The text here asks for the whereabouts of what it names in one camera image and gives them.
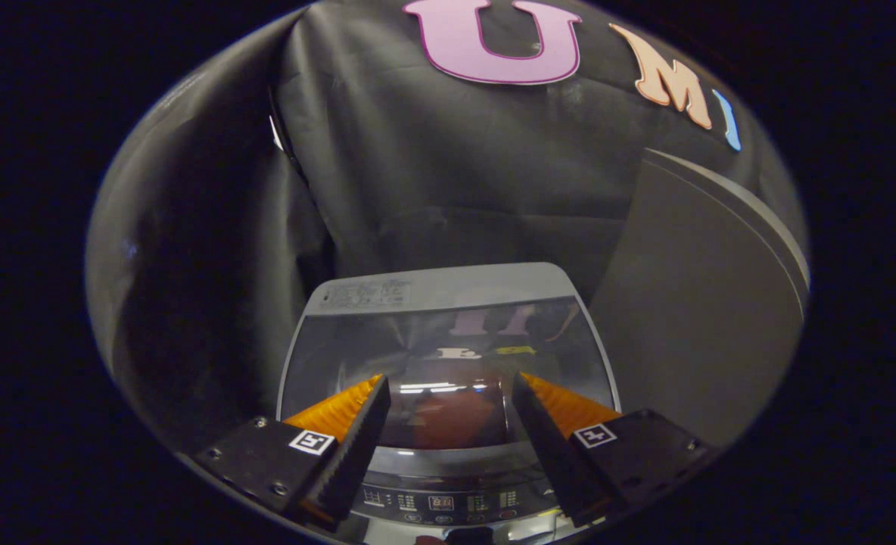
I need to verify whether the grey washing machine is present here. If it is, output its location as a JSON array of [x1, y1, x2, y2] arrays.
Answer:
[[276, 262, 624, 545]]

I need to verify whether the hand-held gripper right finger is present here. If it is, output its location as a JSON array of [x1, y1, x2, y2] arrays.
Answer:
[[512, 371, 719, 529]]

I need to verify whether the dark washing machine lid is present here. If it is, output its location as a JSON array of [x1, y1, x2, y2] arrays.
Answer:
[[276, 262, 623, 456]]

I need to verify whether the black backdrop cloth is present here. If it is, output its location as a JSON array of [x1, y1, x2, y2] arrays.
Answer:
[[85, 0, 810, 455]]

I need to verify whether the grey cabinet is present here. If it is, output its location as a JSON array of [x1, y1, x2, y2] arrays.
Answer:
[[590, 148, 810, 449]]

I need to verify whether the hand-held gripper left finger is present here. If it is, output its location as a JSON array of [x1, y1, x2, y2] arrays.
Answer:
[[192, 373, 394, 531]]

